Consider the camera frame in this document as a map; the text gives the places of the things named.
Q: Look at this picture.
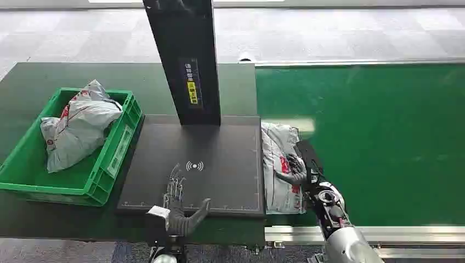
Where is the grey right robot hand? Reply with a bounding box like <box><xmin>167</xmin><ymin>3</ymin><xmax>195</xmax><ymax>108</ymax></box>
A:
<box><xmin>274</xmin><ymin>139</ymin><xmax>324</xmax><ymax>186</ymax></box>

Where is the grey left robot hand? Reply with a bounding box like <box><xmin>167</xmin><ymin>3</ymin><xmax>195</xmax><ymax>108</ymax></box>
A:
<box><xmin>162</xmin><ymin>163</ymin><xmax>212</xmax><ymax>238</ymax></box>

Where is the grey parcel bag red print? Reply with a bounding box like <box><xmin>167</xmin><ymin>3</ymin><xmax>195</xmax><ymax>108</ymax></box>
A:
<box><xmin>260</xmin><ymin>121</ymin><xmax>308</xmax><ymax>215</ymax></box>

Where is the black scanner plate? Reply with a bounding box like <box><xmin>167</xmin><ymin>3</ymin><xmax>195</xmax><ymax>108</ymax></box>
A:
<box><xmin>116</xmin><ymin>115</ymin><xmax>266</xmax><ymax>219</ymax></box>

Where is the green conveyor belt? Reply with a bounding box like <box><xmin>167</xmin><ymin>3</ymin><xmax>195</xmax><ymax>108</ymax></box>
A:
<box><xmin>254</xmin><ymin>64</ymin><xmax>465</xmax><ymax>228</ymax></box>

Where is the white label on crate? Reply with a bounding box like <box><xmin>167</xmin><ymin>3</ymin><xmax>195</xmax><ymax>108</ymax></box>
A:
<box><xmin>106</xmin><ymin>124</ymin><xmax>135</xmax><ymax>179</ymax></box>

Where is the green plastic crate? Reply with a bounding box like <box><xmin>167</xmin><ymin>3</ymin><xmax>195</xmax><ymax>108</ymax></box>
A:
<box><xmin>0</xmin><ymin>87</ymin><xmax>144</xmax><ymax>208</ymax></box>

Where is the crumpled grey parcel bag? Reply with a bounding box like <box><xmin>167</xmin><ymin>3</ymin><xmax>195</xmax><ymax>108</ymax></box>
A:
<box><xmin>39</xmin><ymin>79</ymin><xmax>124</xmax><ymax>174</ymax></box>

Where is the black yellow column label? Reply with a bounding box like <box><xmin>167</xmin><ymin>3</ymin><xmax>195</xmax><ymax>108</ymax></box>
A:
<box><xmin>177</xmin><ymin>58</ymin><xmax>205</xmax><ymax>109</ymax></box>

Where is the black scanner column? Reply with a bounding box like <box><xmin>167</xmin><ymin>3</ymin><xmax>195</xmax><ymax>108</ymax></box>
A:
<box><xmin>141</xmin><ymin>0</ymin><xmax>222</xmax><ymax>127</ymax></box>

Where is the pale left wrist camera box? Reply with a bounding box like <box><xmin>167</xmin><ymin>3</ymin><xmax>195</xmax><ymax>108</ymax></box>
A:
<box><xmin>146</xmin><ymin>205</ymin><xmax>171</xmax><ymax>221</ymax></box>

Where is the aluminium conveyor frame rail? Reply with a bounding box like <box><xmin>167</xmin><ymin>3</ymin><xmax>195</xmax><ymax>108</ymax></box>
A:
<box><xmin>264</xmin><ymin>225</ymin><xmax>465</xmax><ymax>260</ymax></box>
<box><xmin>237</xmin><ymin>57</ymin><xmax>465</xmax><ymax>68</ymax></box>

